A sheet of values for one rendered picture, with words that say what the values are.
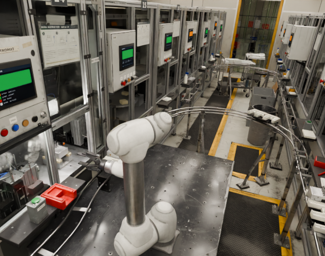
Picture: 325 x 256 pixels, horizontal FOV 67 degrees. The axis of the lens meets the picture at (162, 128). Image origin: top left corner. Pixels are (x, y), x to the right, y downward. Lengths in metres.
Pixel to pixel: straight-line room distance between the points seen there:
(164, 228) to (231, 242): 1.28
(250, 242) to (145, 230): 1.54
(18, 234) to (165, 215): 0.76
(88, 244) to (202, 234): 0.72
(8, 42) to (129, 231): 1.05
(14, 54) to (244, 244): 2.38
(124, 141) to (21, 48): 0.67
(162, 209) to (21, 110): 0.91
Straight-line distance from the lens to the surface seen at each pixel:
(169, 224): 1.49
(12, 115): 1.38
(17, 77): 1.33
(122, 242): 1.39
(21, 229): 1.56
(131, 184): 1.20
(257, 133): 4.32
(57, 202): 1.58
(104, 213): 1.85
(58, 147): 1.96
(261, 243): 2.76
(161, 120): 1.13
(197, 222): 1.81
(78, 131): 2.09
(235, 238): 2.71
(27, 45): 1.40
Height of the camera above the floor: 1.98
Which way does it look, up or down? 26 degrees down
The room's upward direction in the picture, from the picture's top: 3 degrees clockwise
